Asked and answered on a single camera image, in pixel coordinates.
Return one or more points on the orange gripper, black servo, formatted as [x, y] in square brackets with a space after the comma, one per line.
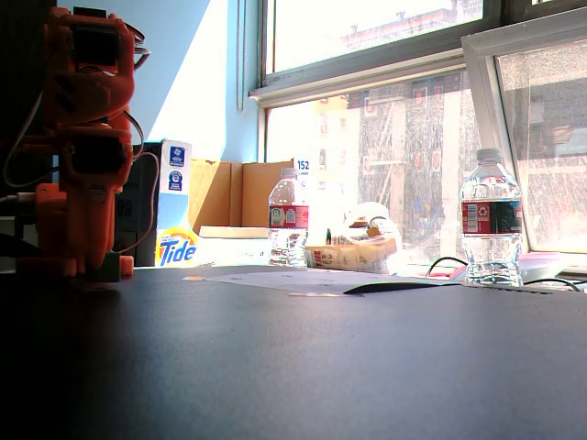
[87, 220]

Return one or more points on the green cube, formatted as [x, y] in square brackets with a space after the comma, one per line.
[112, 268]

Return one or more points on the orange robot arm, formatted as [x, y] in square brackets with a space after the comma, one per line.
[91, 87]

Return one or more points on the clear water bottle, red label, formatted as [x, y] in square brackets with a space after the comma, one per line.
[490, 220]
[289, 215]

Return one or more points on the black rectangular device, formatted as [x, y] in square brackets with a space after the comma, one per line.
[137, 188]

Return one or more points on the clear plastic bag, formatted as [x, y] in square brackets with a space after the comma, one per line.
[367, 220]

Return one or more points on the white numbered grid paper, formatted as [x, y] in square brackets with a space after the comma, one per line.
[293, 277]

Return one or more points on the Tide detergent cardboard box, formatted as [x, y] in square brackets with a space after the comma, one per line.
[176, 251]

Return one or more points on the white framed window screen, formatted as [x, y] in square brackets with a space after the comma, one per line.
[479, 46]

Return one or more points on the grey window frame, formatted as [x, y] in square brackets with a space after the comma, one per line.
[367, 69]

